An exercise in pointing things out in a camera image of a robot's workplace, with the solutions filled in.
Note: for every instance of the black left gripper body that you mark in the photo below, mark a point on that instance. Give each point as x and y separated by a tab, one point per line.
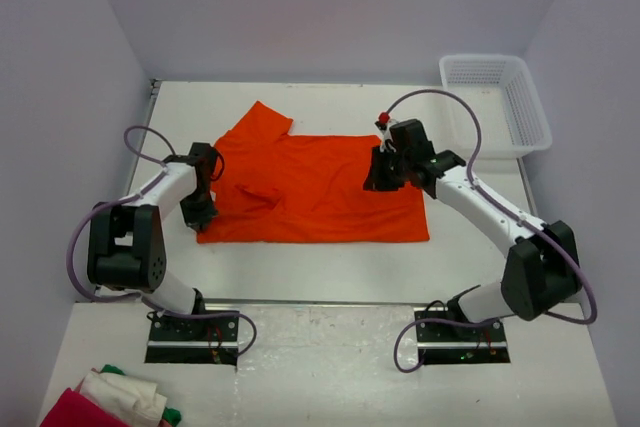
204	188

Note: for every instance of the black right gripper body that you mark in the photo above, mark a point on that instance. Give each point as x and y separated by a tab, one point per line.
406	164

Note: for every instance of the orange t shirt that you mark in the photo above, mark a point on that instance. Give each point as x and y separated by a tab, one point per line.
285	188

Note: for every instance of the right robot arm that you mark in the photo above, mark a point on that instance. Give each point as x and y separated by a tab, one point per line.
539	257

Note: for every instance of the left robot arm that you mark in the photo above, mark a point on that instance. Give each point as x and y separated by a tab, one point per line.
126	250

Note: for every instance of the white plastic basket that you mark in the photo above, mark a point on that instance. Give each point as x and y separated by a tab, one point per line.
501	92

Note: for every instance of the white folded shirt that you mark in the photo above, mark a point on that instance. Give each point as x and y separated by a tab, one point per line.
133	401

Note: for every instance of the green folded shirt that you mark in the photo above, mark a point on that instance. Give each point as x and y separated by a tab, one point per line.
171	417

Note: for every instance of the pink folded shirt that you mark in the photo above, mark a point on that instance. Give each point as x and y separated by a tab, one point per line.
74	410

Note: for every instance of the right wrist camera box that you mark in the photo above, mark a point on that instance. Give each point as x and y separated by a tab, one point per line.
384	124

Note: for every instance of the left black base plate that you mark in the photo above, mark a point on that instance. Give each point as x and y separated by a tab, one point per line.
197	342

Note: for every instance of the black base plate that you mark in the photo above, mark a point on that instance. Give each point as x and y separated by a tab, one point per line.
440	344
197	342

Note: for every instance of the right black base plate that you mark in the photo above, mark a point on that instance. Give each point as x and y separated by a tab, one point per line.
440	344

